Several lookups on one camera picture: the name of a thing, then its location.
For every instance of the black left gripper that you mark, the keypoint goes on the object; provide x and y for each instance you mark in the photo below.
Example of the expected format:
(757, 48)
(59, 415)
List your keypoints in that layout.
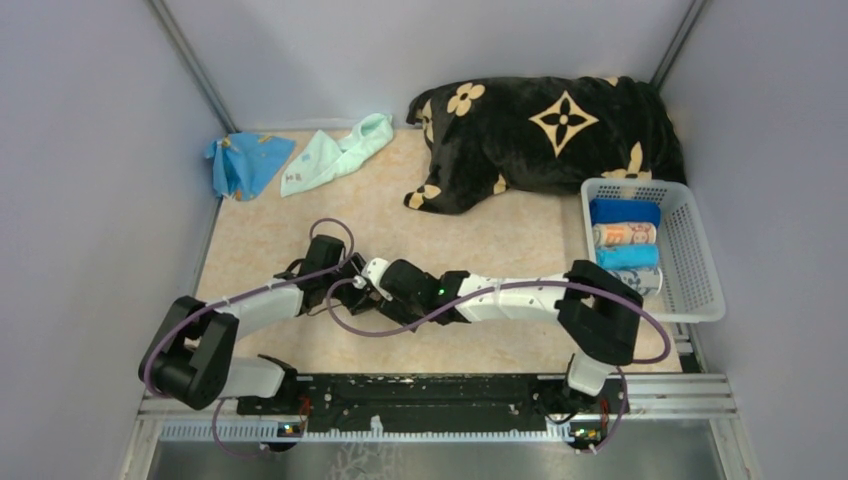
(358, 300)

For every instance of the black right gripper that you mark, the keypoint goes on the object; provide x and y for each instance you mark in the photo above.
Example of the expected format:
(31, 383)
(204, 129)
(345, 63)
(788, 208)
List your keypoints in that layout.
(394, 309)

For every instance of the mint green towel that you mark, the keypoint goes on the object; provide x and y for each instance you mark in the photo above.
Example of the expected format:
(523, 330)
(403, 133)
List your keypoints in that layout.
(325, 158)

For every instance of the blue white patterned towel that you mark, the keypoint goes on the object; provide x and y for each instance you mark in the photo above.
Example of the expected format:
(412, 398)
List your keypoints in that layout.
(645, 281)

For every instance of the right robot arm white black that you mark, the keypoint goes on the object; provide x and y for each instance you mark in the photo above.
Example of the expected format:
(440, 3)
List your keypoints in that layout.
(599, 312)

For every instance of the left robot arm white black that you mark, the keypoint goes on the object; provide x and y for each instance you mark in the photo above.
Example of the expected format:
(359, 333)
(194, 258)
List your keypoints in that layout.
(191, 357)

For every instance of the light blue crumpled cloth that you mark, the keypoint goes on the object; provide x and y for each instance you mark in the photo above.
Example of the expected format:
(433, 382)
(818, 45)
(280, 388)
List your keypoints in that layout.
(243, 164)

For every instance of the black beige flower blanket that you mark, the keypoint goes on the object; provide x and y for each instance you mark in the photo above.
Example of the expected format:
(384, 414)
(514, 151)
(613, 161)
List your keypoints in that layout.
(544, 135)

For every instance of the cyan rolled towel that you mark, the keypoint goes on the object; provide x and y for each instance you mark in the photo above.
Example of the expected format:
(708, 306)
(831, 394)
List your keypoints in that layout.
(628, 256)

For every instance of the dark blue rolled towel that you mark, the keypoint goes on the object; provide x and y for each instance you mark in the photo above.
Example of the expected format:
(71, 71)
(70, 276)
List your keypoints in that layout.
(612, 211)

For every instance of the beige orange rolled towel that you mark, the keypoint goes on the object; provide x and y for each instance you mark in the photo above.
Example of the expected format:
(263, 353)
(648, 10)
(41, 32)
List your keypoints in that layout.
(624, 233)

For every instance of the white plastic basket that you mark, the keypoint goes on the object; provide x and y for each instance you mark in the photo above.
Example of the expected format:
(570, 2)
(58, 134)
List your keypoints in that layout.
(691, 290)

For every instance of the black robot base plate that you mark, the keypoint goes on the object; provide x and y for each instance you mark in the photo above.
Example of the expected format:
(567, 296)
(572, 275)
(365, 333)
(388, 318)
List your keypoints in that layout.
(466, 405)

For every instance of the aluminium rail frame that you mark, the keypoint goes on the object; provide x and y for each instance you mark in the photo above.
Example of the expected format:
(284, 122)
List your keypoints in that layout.
(664, 396)

